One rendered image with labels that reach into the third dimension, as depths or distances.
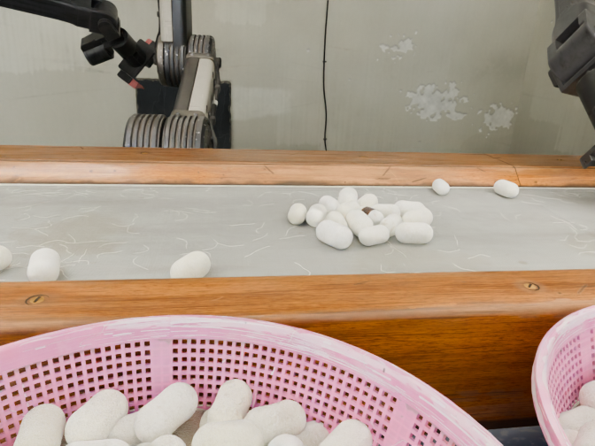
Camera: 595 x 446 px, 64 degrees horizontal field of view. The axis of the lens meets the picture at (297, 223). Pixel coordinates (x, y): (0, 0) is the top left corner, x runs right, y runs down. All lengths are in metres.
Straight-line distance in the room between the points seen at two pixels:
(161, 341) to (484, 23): 2.75
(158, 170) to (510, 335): 0.45
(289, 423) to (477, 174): 0.53
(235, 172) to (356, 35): 2.03
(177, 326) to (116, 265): 0.15
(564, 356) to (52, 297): 0.29
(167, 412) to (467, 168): 0.55
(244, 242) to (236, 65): 2.07
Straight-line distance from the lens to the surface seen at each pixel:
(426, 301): 0.30
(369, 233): 0.43
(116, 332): 0.26
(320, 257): 0.40
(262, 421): 0.24
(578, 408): 0.31
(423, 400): 0.22
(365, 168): 0.65
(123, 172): 0.63
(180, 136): 0.78
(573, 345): 0.31
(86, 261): 0.41
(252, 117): 2.49
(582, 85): 0.72
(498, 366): 0.34
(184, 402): 0.25
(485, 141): 3.01
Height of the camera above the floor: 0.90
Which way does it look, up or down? 20 degrees down
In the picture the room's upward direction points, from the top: 3 degrees clockwise
